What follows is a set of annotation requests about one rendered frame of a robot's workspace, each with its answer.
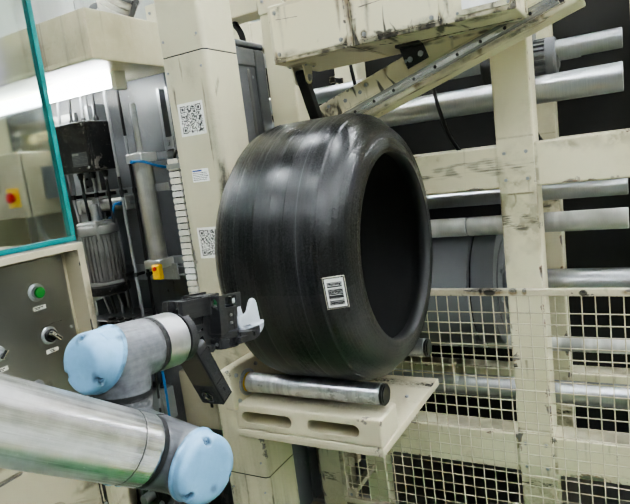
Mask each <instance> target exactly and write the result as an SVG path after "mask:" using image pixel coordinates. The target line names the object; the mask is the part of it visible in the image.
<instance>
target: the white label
mask: <svg viewBox="0 0 630 504"><path fill-rule="evenodd" d="M322 283H323V288H324V293H325V299H326V304H327V309H328V310H330V309H337V308H344V307H350V305H349V299H348V294H347V288H346V283H345V277H344V275H339V276H332V277H325V278H322Z"/></svg>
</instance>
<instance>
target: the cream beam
mask: <svg viewBox="0 0 630 504"><path fill-rule="evenodd" d="M267 9H268V17H269V24H270V32H271V39H272V47H273V55H274V62H275V65H280V66H286V67H287V66H289V65H294V64H298V63H302V62H310V63H316V66H315V67H312V71H317V72H320V71H325V70H330V69H334V68H339V67H343V66H348V65H353V64H357V63H362V62H366V61H371V60H376V59H380V58H385V57H389V56H394V55H398V54H401V52H400V50H399V49H396V48H395V45H398V44H402V43H407V42H411V41H416V40H420V42H422V43H423V44H425V43H427V42H428V41H432V40H436V39H440V38H445V37H449V36H454V35H458V34H463V33H467V32H472V31H476V30H481V29H485V28H490V27H494V26H498V25H502V24H507V23H511V22H516V21H520V20H523V19H524V18H526V17H527V14H528V6H527V0H499V1H495V2H491V3H487V4H483V5H479V6H475V7H471V8H467V9H463V10H462V7H461V0H290V1H287V2H283V3H280V4H277V5H273V6H270V7H268V8H267Z"/></svg>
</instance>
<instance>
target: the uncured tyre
mask: <svg viewBox="0 0 630 504"><path fill-rule="evenodd" d="M215 262H216V271H217V277H218V282H219V287H220V291H221V295H225V294H230V293H234V292H240V298H241V309H242V313H243V314H244V313H245V311H246V307H247V303H248V300H249V299H250V298H254V299H255V301H256V304H257V308H258V313H259V317H260V319H263V320H264V327H263V330H262V331H261V332H260V335H259V336H258V337H257V338H256V339H254V340H251V341H248V342H244V343H245V345H246V346H247V347H248V349H249V350H250V351H251V352H252V353H253V354H254V356H255V357H256V358H258V359H259V360H260V361H261V362H262V363H264V364H265V365H267V366H269V367H271V368H273V369H275V370H278V371H280V372H282V373H285V374H288V375H295V376H307V377H319V378H331V379H342V380H354V381H366V380H370V379H376V378H381V377H384V376H386V375H387V374H389V373H390V372H391V371H393V370H394V369H395V368H396V367H397V366H398V365H399V364H400V363H401V362H402V361H403V360H404V359H405V358H406V357H407V356H408V355H409V354H410V353H411V352H412V350H413V349H414V347H415V345H416V343H417V341H418V339H419V337H420V335H421V332H422V329H423V326H424V323H425V319H426V315H427V311H428V306H429V300H430V293H431V284H432V268H433V246H432V230H431V220H430V212H429V206H428V201H427V196H426V191H425V187H424V183H423V180H422V176H421V173H420V170H419V168H418V165H417V162H416V160H415V158H414V156H413V154H412V152H411V150H410V148H409V146H408V145H407V143H406V142H405V141H404V139H403V138H402V137H401V136H400V135H399V134H398V133H396V132H395V131H394V130H393V129H391V128H390V127H389V126H388V125H386V124H385V123H384V122H383V121H381V120H380V119H379V118H377V117H375V116H372V115H367V114H359V113H346V114H340V115H334V116H328V117H323V118H317V119H311V120H305V121H299V122H294V123H288V124H282V125H278V126H276V127H273V128H272V129H270V130H268V131H266V132H264V133H262V134H261V135H259V136H257V137H256V138H255V139H253V140H252V141H251V142H250V143H249V144H248V145H247V146H246V148H245V149H244V150H243V152H242V153H241V154H240V156H239V158H238V159H237V161H236V163H235V165H234V167H233V169H232V171H231V174H230V176H229V178H228V180H227V183H226V185H225V188H224V190H223V193H222V196H221V200H220V204H219V208H218V213H217V219H216V228H215ZM339 275H344V277H345V283H346V288H347V294H348V299H349V305H350V307H344V308H337V309H330V310H328V309H327V304H326V299H325V293H324V288H323V283H322V278H325V277H332V276H339Z"/></svg>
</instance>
